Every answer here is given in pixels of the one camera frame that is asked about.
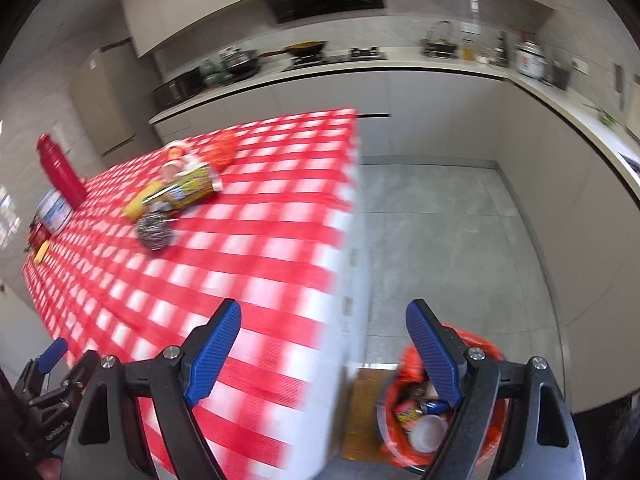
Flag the island socket panel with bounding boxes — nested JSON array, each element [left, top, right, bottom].
[[342, 247, 361, 318]]

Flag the yellow sponge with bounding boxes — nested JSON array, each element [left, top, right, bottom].
[[122, 182, 171, 221]]

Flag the beige refrigerator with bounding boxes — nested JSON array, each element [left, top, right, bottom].
[[67, 45, 161, 181]]

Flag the pan with glass lid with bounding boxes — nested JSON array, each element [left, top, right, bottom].
[[421, 20, 460, 58]]

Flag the red white paper cup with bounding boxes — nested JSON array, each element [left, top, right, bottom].
[[160, 141, 193, 181]]

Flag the red plastic bin liner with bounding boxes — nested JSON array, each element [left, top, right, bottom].
[[382, 329, 508, 471]]

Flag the beige upper cabinets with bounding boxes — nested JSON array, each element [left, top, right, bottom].
[[117, 0, 556, 58]]

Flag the black built-in appliance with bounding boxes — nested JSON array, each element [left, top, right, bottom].
[[570, 392, 640, 480]]

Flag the white rice cooker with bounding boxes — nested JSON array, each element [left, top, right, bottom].
[[515, 35, 547, 81]]

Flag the brown cardboard under bin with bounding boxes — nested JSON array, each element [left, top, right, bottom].
[[341, 366, 401, 461]]

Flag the yellow red snack packet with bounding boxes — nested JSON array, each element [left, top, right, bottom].
[[394, 402, 426, 428]]

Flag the small red packet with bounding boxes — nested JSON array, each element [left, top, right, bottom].
[[27, 215, 51, 248]]

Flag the red checkered tablecloth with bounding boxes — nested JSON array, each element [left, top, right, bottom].
[[21, 107, 361, 480]]

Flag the green yellow snack packet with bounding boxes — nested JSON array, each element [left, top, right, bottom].
[[160, 162, 223, 211]]

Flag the white tub blue label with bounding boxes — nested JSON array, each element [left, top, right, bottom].
[[37, 190, 72, 236]]

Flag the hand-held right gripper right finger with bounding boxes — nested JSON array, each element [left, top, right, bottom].
[[405, 298, 587, 480]]

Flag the red checkered tablecloth table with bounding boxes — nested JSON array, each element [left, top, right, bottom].
[[280, 170, 373, 480]]

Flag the dark utensil holder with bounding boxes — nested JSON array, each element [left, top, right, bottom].
[[550, 57, 572, 91]]

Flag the red thermos bottle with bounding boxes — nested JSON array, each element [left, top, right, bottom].
[[36, 133, 87, 209]]

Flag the black plastic bucket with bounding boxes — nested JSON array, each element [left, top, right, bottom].
[[375, 330, 507, 477]]

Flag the steel wool scrubber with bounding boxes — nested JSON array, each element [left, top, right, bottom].
[[136, 211, 176, 251]]

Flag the grey pot with lid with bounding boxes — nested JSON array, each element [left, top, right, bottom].
[[220, 47, 263, 81]]

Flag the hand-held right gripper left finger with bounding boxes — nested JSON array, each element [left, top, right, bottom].
[[60, 298, 242, 480]]

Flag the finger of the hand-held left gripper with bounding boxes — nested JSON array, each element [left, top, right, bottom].
[[30, 350, 101, 408], [17, 337, 68, 396]]

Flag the red plastic bag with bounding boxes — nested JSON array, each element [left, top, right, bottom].
[[205, 130, 238, 168]]

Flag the green vegetable sprig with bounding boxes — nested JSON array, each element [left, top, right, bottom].
[[582, 102, 623, 128]]

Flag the black wok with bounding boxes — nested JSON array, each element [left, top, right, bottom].
[[260, 41, 328, 59]]

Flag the grey counter base cabinets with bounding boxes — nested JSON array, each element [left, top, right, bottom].
[[147, 57, 640, 416]]

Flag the black gas stove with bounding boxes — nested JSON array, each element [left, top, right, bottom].
[[285, 47, 388, 68]]

